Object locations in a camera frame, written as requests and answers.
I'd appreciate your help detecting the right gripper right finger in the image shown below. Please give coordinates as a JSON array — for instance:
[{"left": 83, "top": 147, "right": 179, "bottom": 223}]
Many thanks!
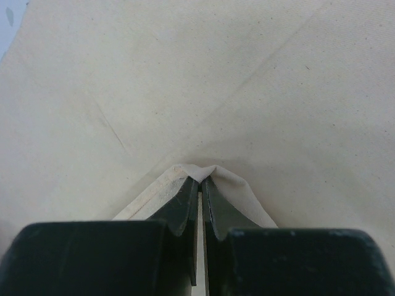
[{"left": 201, "top": 178, "right": 394, "bottom": 295}]

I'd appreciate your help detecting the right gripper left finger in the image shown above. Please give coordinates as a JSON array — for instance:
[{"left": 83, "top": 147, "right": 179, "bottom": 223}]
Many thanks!
[{"left": 1, "top": 178, "right": 199, "bottom": 295}]

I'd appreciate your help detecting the beige cloth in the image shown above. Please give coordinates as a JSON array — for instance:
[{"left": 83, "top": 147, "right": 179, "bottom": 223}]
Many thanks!
[{"left": 1, "top": 1, "right": 394, "bottom": 257}]

